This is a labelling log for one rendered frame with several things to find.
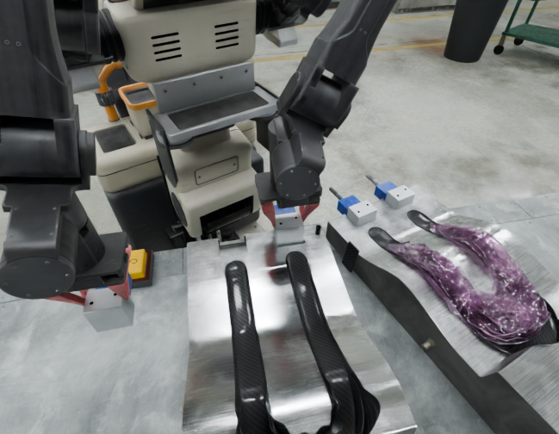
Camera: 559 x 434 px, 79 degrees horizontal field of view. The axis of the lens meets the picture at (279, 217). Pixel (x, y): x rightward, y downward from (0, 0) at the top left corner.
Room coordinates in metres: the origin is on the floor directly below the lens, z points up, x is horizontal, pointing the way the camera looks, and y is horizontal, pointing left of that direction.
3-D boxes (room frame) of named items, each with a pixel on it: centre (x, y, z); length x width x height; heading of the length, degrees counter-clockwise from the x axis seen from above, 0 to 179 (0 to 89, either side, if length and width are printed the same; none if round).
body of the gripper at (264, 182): (0.43, -0.01, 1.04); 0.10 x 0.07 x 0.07; 101
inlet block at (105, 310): (0.30, 0.25, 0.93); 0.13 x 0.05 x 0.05; 12
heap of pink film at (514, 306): (0.35, -0.33, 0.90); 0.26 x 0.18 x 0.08; 29
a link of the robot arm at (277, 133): (0.42, -0.01, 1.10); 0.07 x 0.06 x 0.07; 6
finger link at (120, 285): (0.27, 0.23, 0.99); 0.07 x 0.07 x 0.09; 12
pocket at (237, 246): (0.41, 0.09, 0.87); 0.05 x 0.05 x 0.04; 11
